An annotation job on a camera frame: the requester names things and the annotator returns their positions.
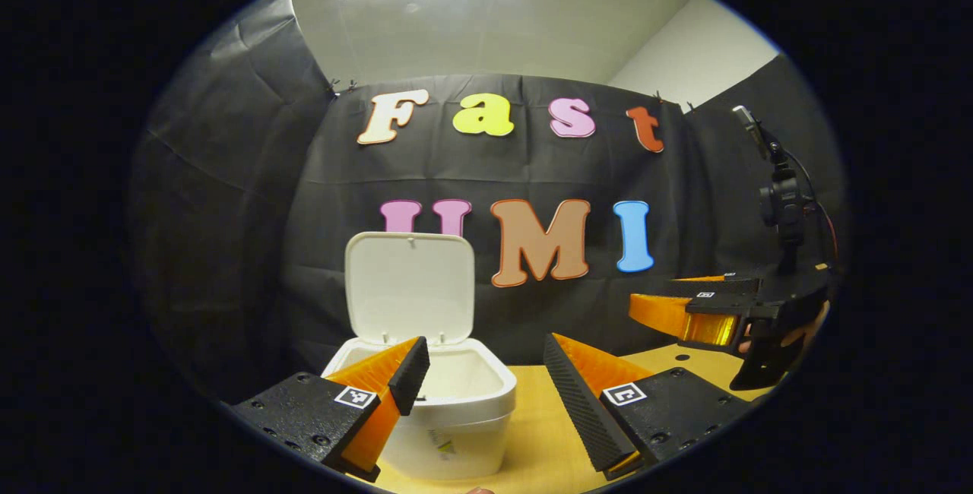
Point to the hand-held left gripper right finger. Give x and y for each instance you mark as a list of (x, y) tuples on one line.
[(574, 410)]

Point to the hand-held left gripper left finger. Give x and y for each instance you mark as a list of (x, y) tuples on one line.
[(410, 376)]

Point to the black backdrop cloth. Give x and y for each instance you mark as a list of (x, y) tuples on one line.
[(228, 213)]

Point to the white desktop garbage bin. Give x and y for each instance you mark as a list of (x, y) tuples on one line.
[(464, 418)]

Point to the wooden desktop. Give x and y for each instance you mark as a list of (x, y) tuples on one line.
[(532, 441)]

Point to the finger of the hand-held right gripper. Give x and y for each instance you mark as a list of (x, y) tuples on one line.
[(722, 285), (684, 315)]

